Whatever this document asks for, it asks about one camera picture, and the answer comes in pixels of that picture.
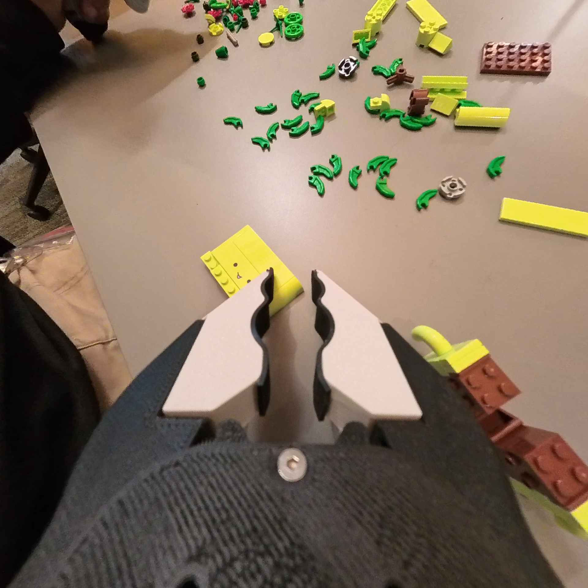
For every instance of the green cone piece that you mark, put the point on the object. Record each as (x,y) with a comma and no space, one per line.
(222,52)

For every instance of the square lime tile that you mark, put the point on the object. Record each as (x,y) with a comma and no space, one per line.
(444,104)

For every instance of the dark brown round plate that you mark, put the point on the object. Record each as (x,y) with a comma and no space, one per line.
(348,66)

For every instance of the brown studded plate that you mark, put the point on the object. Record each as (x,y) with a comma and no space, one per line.
(514,59)

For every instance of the person's left forearm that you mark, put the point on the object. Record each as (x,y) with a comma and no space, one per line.
(23,69)

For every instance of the brown round brick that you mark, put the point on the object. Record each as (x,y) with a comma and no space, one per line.
(419,99)

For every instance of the person's black jacket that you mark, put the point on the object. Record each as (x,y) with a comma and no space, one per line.
(36,413)

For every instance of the green wheel piece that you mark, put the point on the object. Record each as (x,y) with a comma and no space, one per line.
(294,19)
(294,31)

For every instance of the brown branch connector piece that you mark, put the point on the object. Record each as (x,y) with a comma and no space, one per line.
(400,75)

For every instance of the black chair base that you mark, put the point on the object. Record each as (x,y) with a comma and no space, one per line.
(36,183)

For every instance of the wide lime flat tile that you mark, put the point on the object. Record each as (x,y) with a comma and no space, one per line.
(425,11)

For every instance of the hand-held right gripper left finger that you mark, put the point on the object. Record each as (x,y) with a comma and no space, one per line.
(216,367)

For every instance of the brown and lime brick assembly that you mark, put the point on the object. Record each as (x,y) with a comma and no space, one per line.
(546,464)

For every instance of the pile of small flower pieces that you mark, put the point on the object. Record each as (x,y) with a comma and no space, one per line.
(215,29)

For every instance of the lime brick panel with face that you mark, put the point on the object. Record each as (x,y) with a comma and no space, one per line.
(257,257)

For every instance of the small lime brick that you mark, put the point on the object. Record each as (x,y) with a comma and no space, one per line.
(327,108)
(381,102)

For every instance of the green stem piece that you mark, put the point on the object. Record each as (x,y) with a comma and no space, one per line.
(278,28)

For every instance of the grey round plate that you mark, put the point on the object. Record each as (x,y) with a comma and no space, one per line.
(445,190)

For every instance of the long lime flat tile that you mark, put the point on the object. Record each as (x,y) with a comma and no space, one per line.
(542,216)

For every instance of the lime round studded plate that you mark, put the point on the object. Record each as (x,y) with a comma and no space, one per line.
(280,12)

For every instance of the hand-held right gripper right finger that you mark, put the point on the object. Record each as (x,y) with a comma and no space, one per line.
(367,367)

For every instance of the lime curved brick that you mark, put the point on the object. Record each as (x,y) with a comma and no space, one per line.
(482,117)

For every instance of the clear plastic bag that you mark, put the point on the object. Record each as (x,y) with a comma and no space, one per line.
(32,250)

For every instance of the small lime tile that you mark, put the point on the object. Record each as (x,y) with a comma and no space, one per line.
(360,36)

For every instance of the scatter of green leaf pieces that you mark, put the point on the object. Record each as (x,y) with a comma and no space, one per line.
(384,187)

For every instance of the lime round brick with tile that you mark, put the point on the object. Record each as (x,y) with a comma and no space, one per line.
(426,34)

